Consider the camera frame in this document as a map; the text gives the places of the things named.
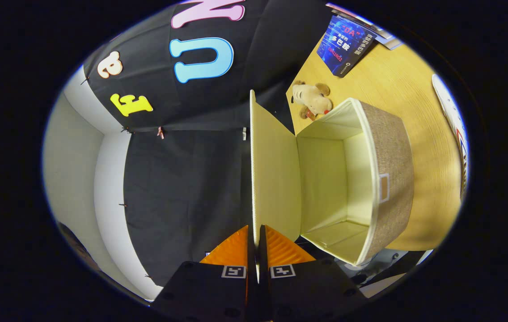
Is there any beige fabric storage box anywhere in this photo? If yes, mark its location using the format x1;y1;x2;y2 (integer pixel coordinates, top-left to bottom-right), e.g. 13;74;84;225
250;89;415;284

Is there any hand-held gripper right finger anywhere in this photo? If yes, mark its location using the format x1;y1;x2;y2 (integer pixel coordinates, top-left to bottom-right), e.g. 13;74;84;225
258;225;369;322

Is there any white canvas shoe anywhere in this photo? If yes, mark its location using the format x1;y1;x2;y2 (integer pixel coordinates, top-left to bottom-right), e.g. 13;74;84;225
432;74;470;202

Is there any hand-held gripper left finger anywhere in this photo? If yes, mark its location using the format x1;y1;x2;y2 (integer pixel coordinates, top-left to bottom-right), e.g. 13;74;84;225
150;225;258;322

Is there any tan plush dog toy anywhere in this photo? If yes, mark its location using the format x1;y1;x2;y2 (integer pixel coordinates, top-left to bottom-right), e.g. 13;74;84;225
291;80;333;121

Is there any black backdrop cloth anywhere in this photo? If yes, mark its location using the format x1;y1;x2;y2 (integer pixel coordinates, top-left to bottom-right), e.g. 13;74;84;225
82;0;339;287

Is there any pale blue book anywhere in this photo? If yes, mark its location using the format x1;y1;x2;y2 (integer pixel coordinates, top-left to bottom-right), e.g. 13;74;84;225
326;2;403;51

